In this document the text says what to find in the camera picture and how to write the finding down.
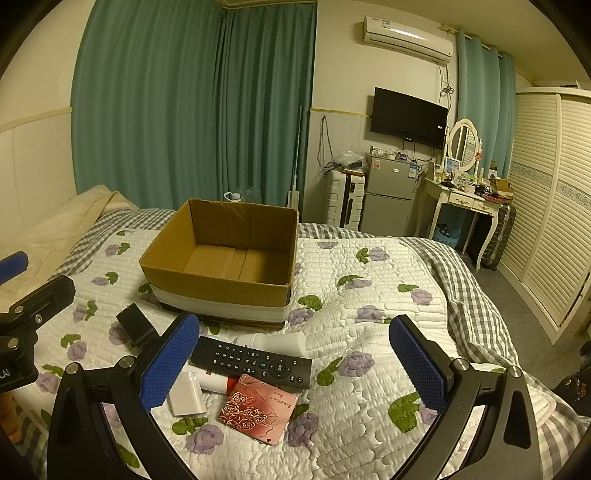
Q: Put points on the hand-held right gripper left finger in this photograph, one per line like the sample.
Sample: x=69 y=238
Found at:
x=168 y=360

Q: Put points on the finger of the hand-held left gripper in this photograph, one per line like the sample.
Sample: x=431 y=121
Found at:
x=13 y=266
x=46 y=297

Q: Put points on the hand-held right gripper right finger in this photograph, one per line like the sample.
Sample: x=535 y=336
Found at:
x=418 y=364

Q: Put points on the small white case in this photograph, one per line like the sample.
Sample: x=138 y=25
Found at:
x=187 y=394

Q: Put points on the small black box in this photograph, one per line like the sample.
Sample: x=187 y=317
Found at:
x=136 y=327

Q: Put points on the white tube with red label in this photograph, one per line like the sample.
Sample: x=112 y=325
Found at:
x=214 y=382

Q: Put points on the black remote control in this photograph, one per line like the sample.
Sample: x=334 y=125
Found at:
x=251 y=362

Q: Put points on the pink rose card box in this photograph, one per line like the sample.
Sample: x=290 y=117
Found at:
x=256 y=408

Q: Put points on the white plastic bottle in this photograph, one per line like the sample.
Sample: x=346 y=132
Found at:
x=277 y=342

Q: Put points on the person's left hand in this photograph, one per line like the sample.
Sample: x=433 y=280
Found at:
x=10 y=415

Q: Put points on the cream duvet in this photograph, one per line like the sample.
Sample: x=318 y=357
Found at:
x=51 y=230

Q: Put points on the white floral quilt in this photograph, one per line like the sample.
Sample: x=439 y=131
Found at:
x=360 y=332

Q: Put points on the grey checked bed sheet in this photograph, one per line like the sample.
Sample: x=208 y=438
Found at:
x=471 y=295

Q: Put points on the cream headboard panel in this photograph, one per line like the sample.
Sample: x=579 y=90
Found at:
x=37 y=157

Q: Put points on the blue plastic basket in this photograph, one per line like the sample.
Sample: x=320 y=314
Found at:
x=448 y=237

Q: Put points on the dark checked suitcase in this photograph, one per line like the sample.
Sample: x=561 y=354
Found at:
x=501 y=235

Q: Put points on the dark patterned cloth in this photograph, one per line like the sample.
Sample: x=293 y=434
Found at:
x=575 y=378

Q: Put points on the white dressing table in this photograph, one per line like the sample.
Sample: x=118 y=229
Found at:
x=461 y=198

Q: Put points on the silver small fridge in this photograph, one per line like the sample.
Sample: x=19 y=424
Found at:
x=390 y=194

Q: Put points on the clear water jug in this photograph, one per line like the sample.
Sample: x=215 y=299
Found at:
x=242 y=196

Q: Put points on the white ribbed suitcase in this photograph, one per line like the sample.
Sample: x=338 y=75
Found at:
x=341 y=198

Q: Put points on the small brown cardboard box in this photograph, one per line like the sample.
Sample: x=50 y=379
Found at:
x=502 y=186

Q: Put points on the wide green curtain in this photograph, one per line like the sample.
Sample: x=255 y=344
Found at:
x=147 y=101

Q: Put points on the cream slatted wardrobe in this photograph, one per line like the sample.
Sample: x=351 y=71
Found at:
x=549 y=194

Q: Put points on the clear plastic bag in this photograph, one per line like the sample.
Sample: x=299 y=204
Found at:
x=346 y=159

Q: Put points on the white oval mirror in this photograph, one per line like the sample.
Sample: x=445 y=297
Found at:
x=463 y=145

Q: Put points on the white flat mop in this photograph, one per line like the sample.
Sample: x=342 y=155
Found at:
x=295 y=161

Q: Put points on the green window curtain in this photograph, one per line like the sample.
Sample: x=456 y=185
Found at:
x=268 y=115

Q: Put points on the narrow light green curtain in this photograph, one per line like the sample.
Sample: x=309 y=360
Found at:
x=485 y=101

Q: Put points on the white air conditioner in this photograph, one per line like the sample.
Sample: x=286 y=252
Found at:
x=406 y=39

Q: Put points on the small photo frame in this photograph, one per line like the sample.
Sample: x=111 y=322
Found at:
x=452 y=165

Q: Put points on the black wall television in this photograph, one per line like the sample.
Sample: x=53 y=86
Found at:
x=408 y=117

